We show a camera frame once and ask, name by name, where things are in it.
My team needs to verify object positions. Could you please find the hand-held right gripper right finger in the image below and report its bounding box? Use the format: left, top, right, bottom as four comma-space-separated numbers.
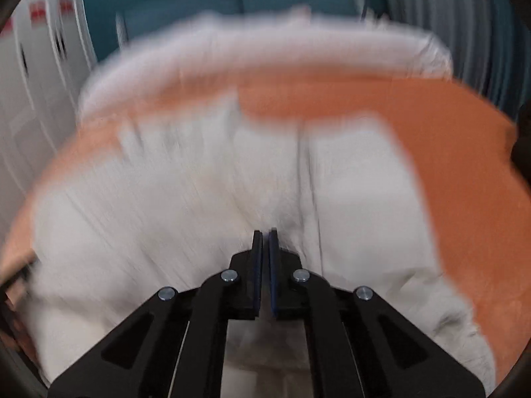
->
267, 227, 486, 398

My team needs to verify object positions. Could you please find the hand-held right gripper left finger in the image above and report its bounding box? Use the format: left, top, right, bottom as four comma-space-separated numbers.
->
47, 230, 263, 398

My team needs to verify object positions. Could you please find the white garment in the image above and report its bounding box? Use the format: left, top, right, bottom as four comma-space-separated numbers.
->
31, 91, 496, 398

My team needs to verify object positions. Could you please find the orange blanket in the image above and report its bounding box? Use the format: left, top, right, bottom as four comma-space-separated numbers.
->
0, 70, 519, 386

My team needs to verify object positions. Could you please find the white fluffy blanket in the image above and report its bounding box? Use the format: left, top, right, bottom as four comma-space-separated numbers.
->
79, 6, 454, 119

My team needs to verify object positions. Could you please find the white panelled wardrobe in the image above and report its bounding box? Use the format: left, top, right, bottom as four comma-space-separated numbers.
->
0, 0, 97, 233

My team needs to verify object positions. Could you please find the grey curtain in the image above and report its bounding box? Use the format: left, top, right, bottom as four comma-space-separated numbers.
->
377, 0, 523, 112

